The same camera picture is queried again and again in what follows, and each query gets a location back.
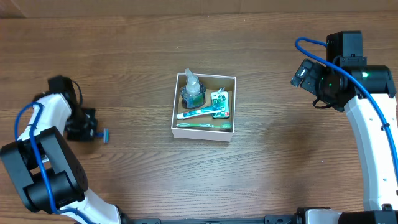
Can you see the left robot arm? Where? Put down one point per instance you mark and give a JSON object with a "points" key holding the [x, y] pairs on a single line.
{"points": [[44, 170]]}

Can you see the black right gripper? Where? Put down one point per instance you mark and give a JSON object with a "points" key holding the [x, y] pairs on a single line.
{"points": [[316, 74]]}

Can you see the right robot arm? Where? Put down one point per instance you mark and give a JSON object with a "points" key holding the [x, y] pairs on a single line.
{"points": [[337, 73]]}

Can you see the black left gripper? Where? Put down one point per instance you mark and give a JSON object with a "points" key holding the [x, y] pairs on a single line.
{"points": [[88, 135]]}

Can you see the white cardboard box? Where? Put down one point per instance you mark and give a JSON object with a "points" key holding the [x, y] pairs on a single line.
{"points": [[212, 83]]}

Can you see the green white soap packet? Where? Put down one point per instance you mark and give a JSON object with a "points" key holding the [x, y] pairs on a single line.
{"points": [[220, 98]]}

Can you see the blue disposable razor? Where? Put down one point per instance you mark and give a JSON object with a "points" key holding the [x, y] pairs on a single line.
{"points": [[104, 135]]}

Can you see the teal toothpaste tube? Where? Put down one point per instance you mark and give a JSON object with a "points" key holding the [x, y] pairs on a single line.
{"points": [[199, 112]]}

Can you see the green white toothbrush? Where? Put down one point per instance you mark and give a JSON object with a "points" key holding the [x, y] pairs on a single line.
{"points": [[204, 125]]}

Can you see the purple soap pump bottle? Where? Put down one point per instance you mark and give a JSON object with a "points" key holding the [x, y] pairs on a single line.
{"points": [[193, 93]]}

